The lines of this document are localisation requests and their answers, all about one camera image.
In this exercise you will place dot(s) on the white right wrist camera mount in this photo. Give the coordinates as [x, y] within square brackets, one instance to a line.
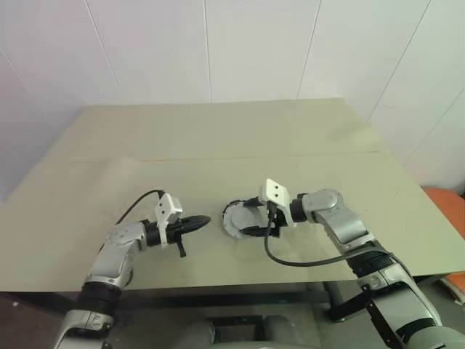
[276, 189]

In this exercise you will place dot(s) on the round grey motor lid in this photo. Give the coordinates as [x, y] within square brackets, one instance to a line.
[241, 218]

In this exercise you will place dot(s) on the beige table cover sheet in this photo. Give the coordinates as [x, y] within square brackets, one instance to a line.
[54, 225]
[218, 127]

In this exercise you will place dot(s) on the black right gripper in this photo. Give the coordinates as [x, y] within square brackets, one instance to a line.
[277, 221]

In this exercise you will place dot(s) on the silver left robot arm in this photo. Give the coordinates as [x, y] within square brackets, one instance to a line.
[116, 247]

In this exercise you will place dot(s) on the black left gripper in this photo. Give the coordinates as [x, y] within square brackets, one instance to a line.
[174, 232]

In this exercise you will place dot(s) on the orange chair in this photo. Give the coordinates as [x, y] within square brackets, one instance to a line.
[447, 194]

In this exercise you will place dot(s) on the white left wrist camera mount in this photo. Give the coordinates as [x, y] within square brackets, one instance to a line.
[165, 211]

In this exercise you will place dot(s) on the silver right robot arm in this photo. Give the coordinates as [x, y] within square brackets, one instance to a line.
[345, 225]

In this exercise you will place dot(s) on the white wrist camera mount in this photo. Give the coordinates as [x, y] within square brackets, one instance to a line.
[165, 211]
[276, 189]

